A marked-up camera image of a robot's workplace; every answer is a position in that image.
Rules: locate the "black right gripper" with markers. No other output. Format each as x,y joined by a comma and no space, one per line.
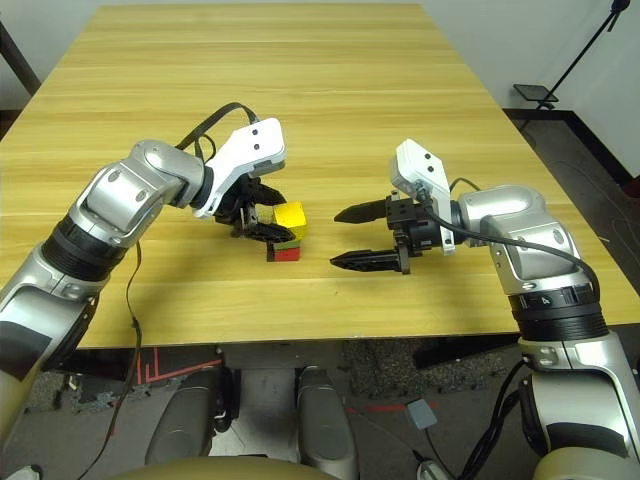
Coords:
415,225

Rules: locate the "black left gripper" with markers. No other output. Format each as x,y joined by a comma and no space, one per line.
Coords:
237,205

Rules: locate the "yellow cube block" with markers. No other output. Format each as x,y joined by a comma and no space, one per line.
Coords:
290,217

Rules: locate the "green cube block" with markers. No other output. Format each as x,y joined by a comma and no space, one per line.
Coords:
286,245

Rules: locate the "red cube block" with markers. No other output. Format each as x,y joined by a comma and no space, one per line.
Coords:
287,255

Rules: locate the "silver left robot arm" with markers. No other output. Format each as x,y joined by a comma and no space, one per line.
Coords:
120,200

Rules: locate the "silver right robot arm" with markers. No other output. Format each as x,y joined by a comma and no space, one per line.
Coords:
550,310

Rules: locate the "grey foot pedal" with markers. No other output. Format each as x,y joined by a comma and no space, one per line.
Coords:
421,413

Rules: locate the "grey right robot leg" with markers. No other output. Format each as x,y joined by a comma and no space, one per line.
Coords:
325,425

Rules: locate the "grey robot leg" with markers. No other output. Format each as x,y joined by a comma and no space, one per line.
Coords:
185,425
325,425

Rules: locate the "white robot pelvis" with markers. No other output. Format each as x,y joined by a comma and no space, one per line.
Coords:
265,410

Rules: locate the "black stand tray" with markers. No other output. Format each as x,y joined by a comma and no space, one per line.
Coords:
535,92

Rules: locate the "grey left robot leg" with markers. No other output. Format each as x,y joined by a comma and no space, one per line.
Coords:
185,425

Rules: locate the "olive robot torso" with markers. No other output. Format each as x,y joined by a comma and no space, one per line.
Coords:
210,470

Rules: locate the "black tripod stand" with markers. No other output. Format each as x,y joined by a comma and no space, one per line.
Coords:
582,50

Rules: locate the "grey side table leg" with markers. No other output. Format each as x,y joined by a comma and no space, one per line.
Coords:
20,57

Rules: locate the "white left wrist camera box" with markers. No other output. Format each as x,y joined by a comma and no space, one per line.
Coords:
250,147

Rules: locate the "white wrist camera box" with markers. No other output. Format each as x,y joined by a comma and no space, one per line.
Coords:
422,167
250,147

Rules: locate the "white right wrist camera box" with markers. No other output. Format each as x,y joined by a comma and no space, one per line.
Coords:
422,167

